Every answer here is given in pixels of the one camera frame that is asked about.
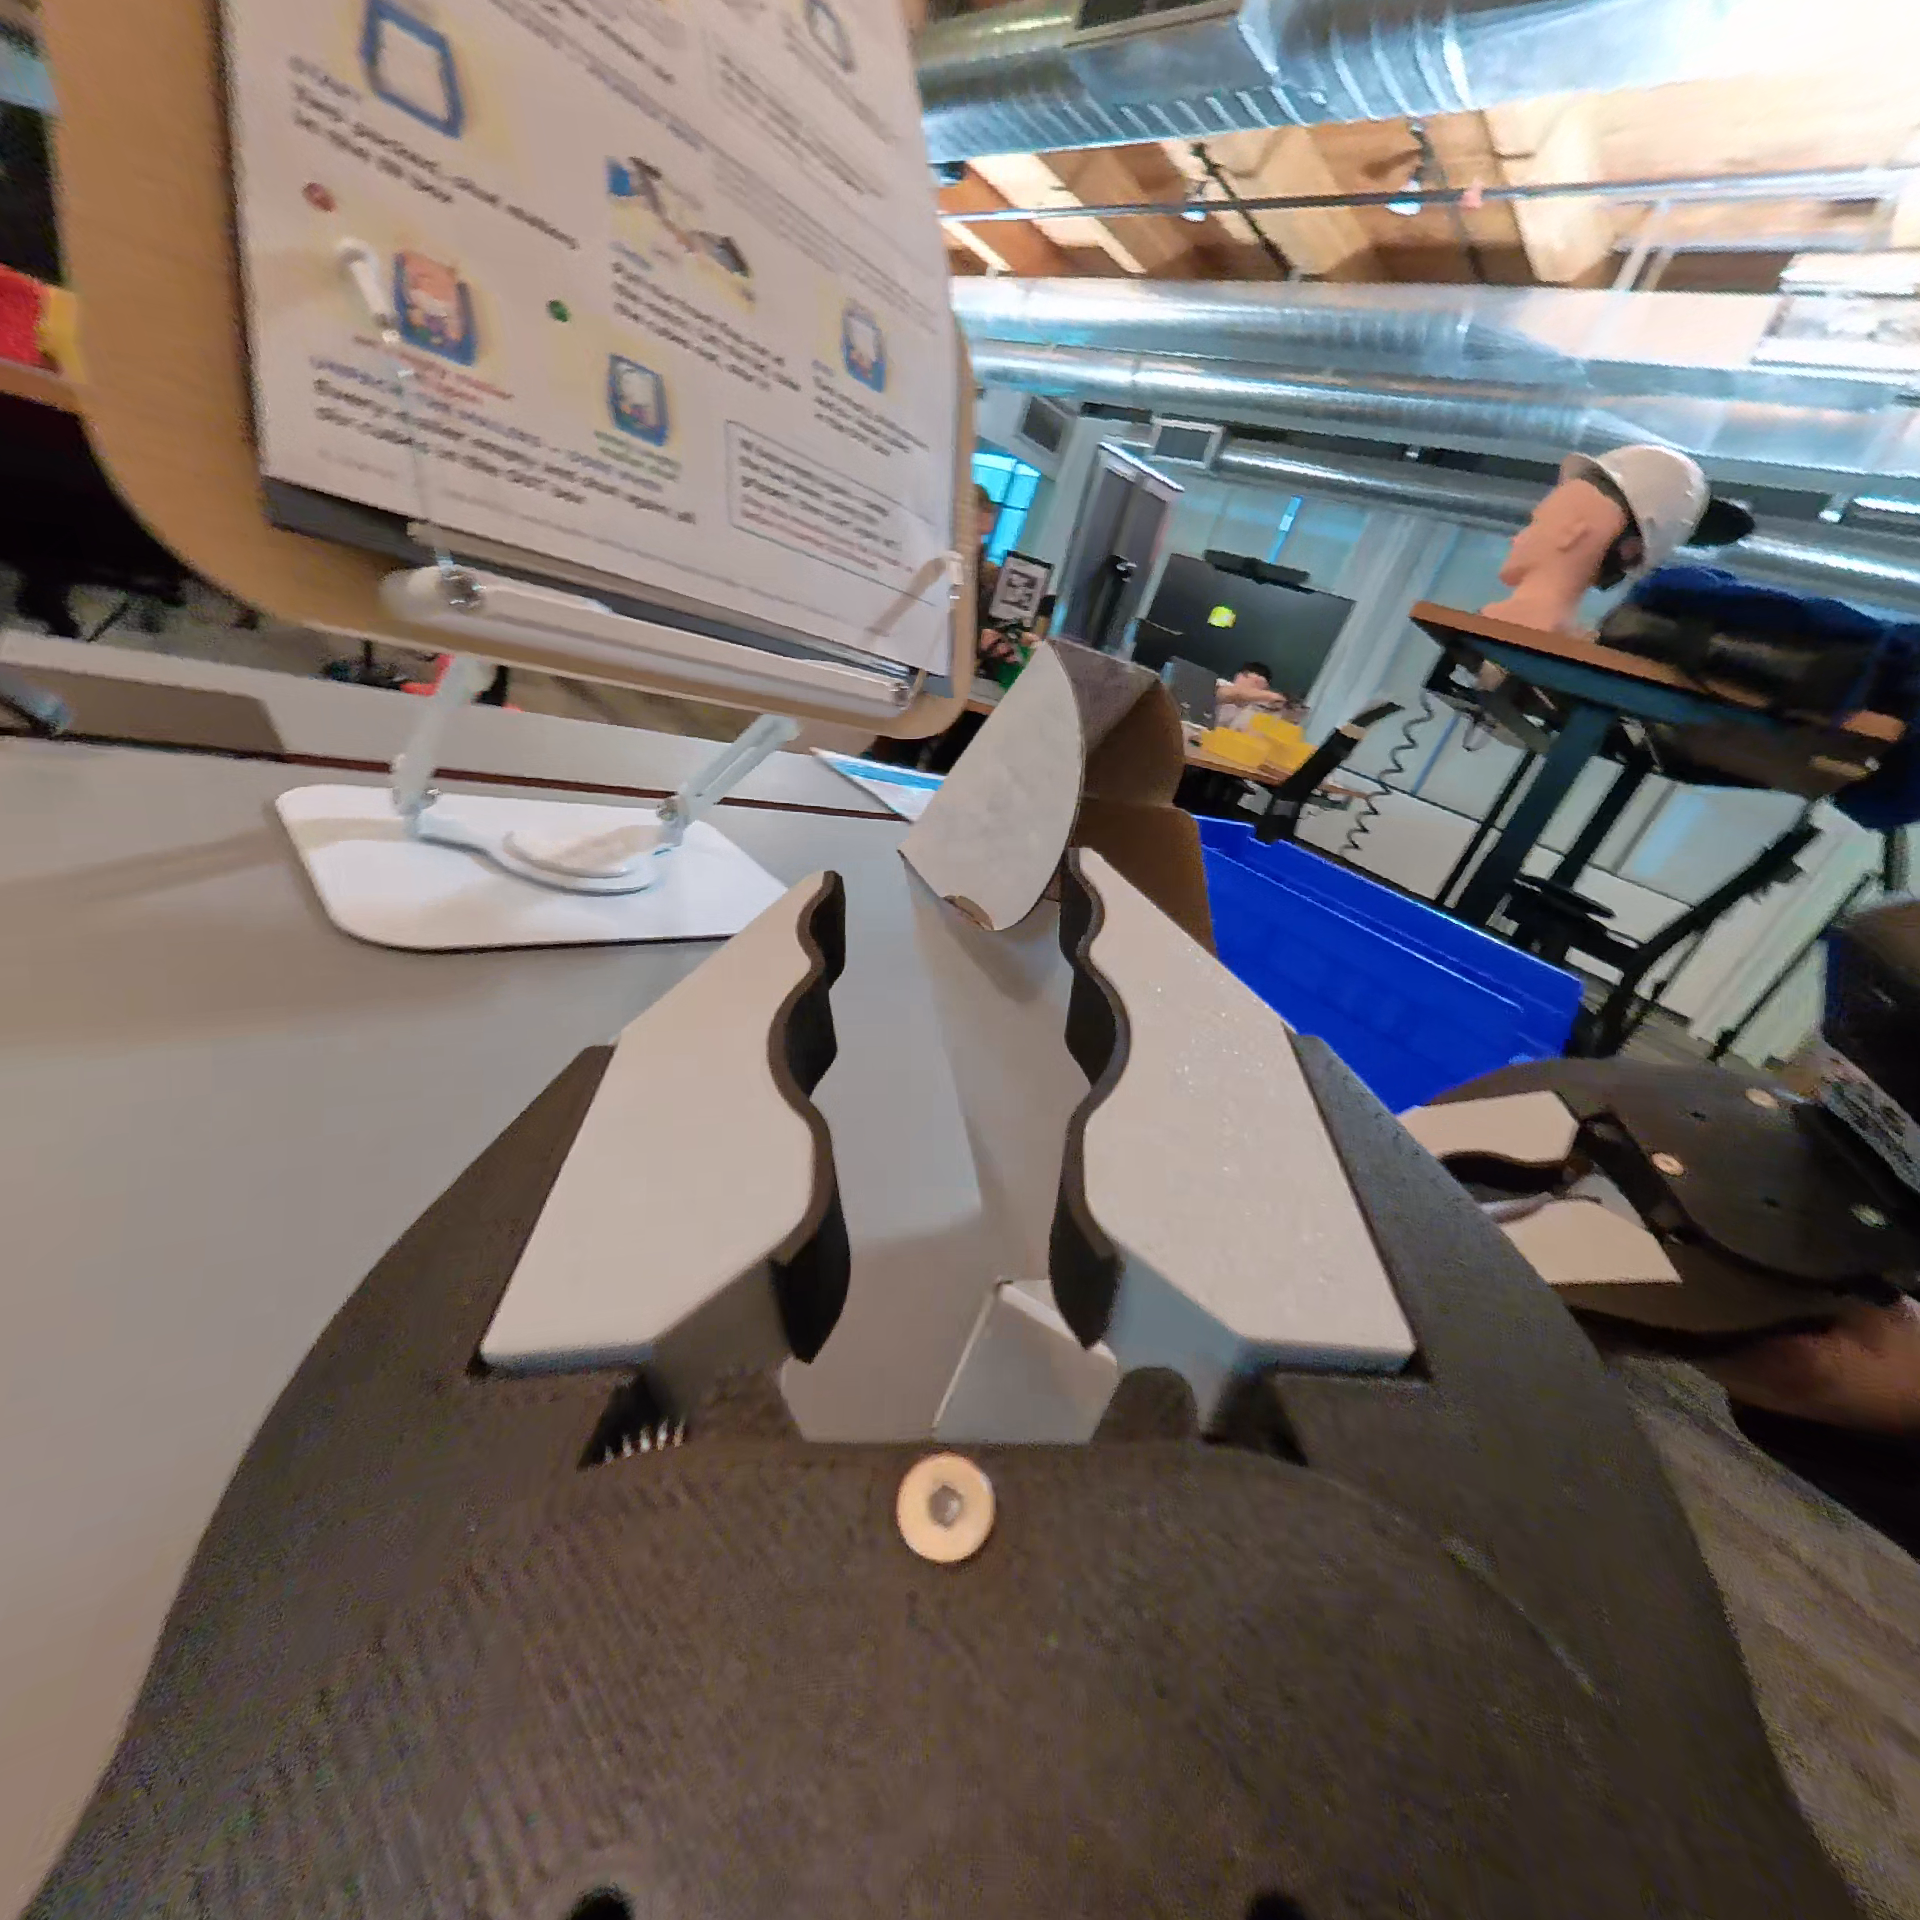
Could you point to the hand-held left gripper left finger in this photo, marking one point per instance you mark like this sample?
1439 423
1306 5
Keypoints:
674 1183

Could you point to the person's right hand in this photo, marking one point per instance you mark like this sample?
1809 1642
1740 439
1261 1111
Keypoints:
1844 1364

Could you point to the printed instruction sheet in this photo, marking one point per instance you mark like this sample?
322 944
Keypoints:
598 300

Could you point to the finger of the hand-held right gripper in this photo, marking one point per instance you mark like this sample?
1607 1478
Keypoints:
1596 1249
1499 1129

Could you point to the grey desk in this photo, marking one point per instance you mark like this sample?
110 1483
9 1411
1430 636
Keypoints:
225 1125

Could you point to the white hard hat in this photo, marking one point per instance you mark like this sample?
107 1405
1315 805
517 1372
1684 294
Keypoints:
1649 495

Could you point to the black-white marker tag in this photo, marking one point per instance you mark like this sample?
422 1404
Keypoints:
1022 585

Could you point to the mannequin head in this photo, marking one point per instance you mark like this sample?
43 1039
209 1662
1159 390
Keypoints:
1558 539

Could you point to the blue-edged paper sheet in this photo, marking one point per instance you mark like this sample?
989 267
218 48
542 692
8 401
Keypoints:
886 781

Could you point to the orange-topped table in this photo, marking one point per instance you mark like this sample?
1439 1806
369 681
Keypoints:
1499 636

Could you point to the grey framed panel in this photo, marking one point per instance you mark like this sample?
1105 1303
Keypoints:
1134 539

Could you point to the blue plastic bin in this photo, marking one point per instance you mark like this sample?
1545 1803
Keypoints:
1379 975

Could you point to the white cardboard mailer box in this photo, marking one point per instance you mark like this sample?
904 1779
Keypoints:
929 1139

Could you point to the white document stand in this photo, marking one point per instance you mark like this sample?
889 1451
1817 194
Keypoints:
525 885

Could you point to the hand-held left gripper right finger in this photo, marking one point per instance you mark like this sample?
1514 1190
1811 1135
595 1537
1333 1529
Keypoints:
1244 1199

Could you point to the blue jacket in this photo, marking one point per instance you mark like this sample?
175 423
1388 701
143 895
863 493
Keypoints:
1770 645

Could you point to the black monitor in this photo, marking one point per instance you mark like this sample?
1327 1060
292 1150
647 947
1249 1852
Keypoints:
1244 615

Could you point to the silver ventilation duct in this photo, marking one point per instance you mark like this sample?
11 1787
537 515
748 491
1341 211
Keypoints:
1350 338

